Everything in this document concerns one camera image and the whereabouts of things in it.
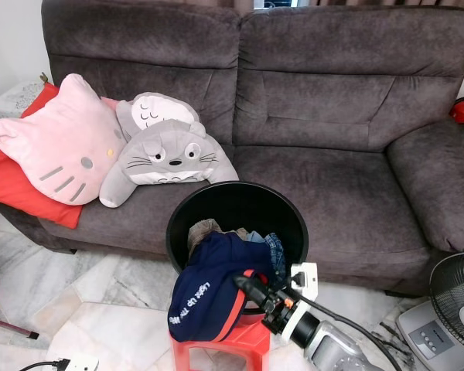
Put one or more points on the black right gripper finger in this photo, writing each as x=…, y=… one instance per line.
x=251, y=289

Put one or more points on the navy printed garment red trim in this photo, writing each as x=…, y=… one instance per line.
x=209, y=294

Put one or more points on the blue denim jeans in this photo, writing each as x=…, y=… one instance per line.
x=274, y=255

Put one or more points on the red plastic stool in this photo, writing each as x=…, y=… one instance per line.
x=224, y=348

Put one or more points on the brown garment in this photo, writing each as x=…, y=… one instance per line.
x=203, y=236

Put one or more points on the black round laundry bin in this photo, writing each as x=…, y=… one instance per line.
x=232, y=202

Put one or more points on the grey standing fan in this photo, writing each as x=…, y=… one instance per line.
x=425, y=340

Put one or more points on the grey totoro plush open eyes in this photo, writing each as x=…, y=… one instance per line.
x=166, y=154

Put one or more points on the dark grey fabric sofa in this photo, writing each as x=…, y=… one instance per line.
x=325, y=116

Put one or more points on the grey totoro cushion closed eyes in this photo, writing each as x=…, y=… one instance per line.
x=155, y=110

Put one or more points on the red cushion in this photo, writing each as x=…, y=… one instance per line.
x=15, y=185

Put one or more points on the pink kitty face pillow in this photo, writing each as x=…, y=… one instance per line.
x=62, y=143

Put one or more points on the white patterned side table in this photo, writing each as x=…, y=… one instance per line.
x=15, y=104

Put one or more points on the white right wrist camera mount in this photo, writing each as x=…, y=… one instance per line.
x=305, y=278

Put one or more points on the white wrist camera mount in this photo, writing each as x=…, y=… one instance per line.
x=81, y=363
x=305, y=278

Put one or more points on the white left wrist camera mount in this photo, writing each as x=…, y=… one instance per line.
x=81, y=363

